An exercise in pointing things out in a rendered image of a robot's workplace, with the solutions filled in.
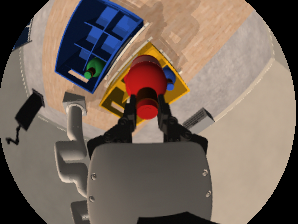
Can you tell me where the blue bottle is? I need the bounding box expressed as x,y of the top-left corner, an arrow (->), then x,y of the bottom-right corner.
163,65 -> 176,91

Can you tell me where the blue crate with dividers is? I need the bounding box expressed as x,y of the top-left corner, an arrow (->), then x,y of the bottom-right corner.
54,0 -> 144,94

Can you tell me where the orange divided crate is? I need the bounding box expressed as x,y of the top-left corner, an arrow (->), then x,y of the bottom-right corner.
99,42 -> 190,118

